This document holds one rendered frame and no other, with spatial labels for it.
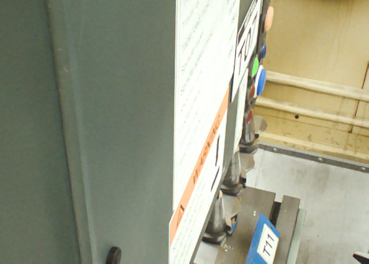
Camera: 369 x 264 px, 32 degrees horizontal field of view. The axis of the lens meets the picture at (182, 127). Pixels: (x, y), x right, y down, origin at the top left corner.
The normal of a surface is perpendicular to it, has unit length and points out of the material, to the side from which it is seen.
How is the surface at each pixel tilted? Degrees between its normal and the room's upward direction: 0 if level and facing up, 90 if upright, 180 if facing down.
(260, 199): 0
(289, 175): 24
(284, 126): 90
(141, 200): 90
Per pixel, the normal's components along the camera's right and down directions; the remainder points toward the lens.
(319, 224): -0.10, -0.43
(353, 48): -0.29, 0.62
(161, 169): 0.96, 0.21
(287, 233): 0.02, -0.75
